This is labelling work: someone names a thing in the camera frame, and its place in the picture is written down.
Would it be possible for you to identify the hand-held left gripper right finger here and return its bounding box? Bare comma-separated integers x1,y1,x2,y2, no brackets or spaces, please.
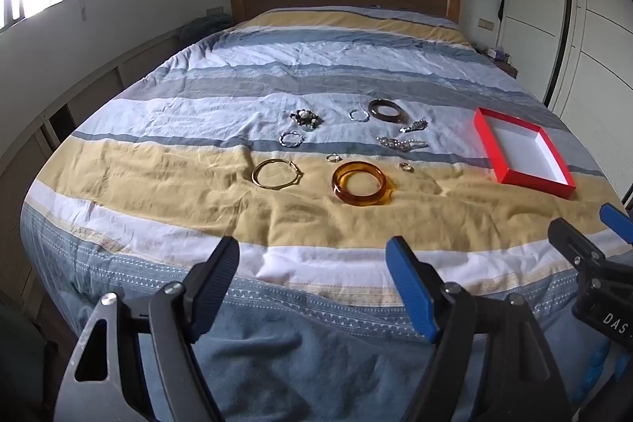
386,235,580,422

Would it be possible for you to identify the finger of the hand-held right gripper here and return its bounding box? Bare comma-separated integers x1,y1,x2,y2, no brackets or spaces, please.
548,218,611,275
600,203,633,251

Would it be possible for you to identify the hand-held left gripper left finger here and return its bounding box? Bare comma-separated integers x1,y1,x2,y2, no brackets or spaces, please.
52,235,241,422

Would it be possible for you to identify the red cardboard box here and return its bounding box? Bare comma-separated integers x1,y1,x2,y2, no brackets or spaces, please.
473,107,577,201

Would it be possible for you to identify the thin gold bangle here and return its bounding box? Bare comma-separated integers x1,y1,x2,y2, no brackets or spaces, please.
250,158,305,191

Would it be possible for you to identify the amber resin bangle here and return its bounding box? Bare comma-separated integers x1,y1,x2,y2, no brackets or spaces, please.
331,160,396,208

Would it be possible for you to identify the rhinestone necklace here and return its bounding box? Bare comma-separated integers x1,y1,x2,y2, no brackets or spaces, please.
375,134,429,153

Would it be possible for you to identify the person's blue patterned clothing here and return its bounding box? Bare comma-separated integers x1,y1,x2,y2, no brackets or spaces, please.
576,335,616,410

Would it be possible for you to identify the dark brown bangle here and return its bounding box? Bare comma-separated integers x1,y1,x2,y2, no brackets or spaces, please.
367,99,404,124

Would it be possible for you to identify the wooden nightstand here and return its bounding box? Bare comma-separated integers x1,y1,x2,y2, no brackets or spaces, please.
487,51,519,79

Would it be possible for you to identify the white wardrobe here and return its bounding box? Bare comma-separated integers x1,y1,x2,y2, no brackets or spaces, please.
495,0,633,205

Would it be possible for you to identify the striped duvet cover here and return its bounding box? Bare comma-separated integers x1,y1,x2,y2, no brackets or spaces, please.
20,5,630,422

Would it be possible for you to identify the teal cushion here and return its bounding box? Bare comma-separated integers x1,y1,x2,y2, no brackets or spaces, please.
177,13,234,45

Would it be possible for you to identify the low white wall cabinet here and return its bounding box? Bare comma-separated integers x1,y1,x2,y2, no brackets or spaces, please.
0,25,185,304

